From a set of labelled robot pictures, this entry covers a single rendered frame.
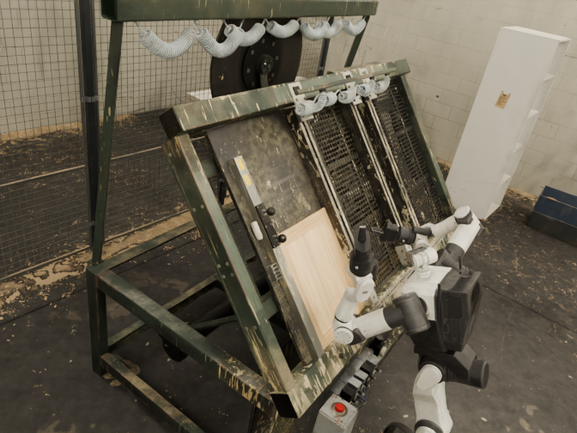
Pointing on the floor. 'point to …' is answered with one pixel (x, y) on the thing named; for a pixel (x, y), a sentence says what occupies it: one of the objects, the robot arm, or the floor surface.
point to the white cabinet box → (503, 116)
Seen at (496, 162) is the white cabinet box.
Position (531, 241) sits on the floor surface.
